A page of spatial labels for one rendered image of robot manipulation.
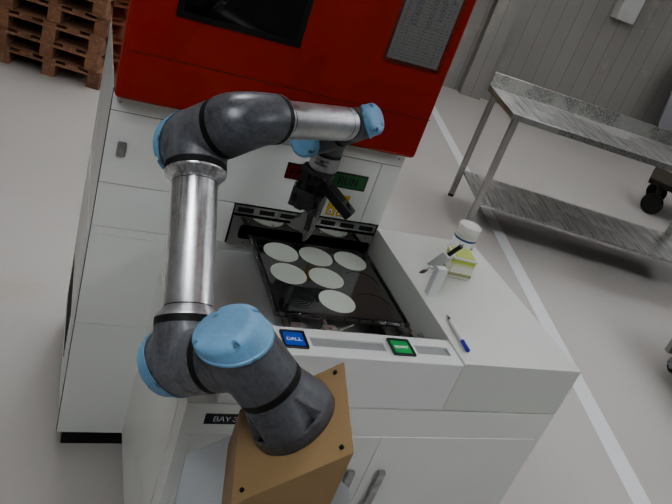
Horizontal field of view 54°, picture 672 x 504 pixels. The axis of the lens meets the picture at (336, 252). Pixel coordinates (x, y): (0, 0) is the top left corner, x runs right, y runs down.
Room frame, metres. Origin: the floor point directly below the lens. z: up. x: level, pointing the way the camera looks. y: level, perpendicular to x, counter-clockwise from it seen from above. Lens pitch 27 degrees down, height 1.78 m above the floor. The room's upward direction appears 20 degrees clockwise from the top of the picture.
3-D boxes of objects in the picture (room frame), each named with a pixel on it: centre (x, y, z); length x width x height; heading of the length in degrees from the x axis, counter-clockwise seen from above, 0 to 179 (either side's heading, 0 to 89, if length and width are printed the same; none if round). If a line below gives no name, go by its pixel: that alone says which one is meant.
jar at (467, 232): (1.92, -0.36, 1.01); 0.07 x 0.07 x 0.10
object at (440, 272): (1.59, -0.27, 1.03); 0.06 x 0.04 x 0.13; 26
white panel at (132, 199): (1.70, 0.27, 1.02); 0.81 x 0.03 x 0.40; 116
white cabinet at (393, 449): (1.52, -0.12, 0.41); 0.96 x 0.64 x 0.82; 116
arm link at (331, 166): (1.62, 0.11, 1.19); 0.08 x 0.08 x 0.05
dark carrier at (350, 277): (1.58, 0.00, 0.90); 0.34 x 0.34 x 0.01; 26
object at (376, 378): (1.23, -0.10, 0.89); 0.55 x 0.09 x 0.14; 116
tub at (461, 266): (1.76, -0.34, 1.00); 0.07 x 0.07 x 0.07; 17
